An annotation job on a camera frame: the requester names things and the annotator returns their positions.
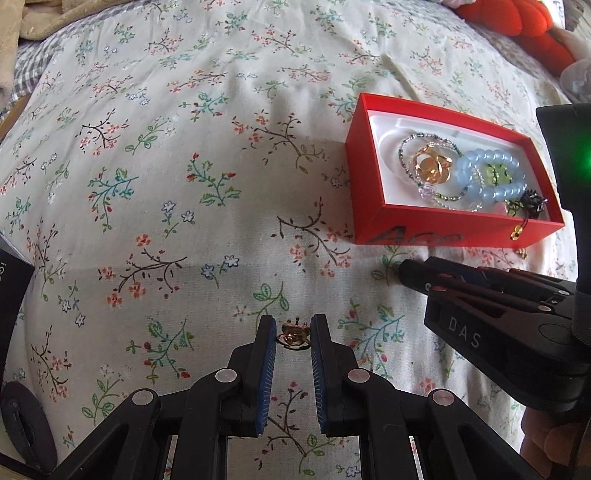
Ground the floral bed sheet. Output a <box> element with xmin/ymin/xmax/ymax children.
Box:
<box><xmin>1</xmin><ymin>1</ymin><xmax>567</xmax><ymax>458</ymax></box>

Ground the red cardboard box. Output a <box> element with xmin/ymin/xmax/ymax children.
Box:
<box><xmin>346</xmin><ymin>93</ymin><xmax>565</xmax><ymax>248</ymax></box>

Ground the right hand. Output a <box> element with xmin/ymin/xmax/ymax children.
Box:
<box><xmin>520</xmin><ymin>408</ymin><xmax>590</xmax><ymax>479</ymax></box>

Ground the blue bead bracelet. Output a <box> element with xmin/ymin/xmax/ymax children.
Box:
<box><xmin>454</xmin><ymin>148</ymin><xmax>529</xmax><ymax>211</ymax></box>

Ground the black box with lettering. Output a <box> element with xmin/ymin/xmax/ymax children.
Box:
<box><xmin>0</xmin><ymin>235</ymin><xmax>34</xmax><ymax>374</ymax></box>

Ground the beige knitted sweater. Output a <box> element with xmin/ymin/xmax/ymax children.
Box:
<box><xmin>1</xmin><ymin>0</ymin><xmax>124</xmax><ymax>105</ymax></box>

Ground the black hair claw clip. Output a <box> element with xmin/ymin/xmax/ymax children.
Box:
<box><xmin>519</xmin><ymin>189</ymin><xmax>548</xmax><ymax>219</ymax></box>

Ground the grey checked blanket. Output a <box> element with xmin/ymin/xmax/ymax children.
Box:
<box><xmin>8</xmin><ymin>8</ymin><xmax>122</xmax><ymax>103</ymax></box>

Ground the clear beaded coil bracelet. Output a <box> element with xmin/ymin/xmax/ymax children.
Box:
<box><xmin>397</xmin><ymin>132</ymin><xmax>484</xmax><ymax>212</ymax></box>

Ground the green beaded cord bracelet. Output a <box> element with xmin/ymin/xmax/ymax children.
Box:
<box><xmin>483</xmin><ymin>163</ymin><xmax>528</xmax><ymax>241</ymax></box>

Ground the orange plush toy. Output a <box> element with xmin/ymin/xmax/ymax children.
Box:
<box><xmin>454</xmin><ymin>0</ymin><xmax>576</xmax><ymax>77</ymax></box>

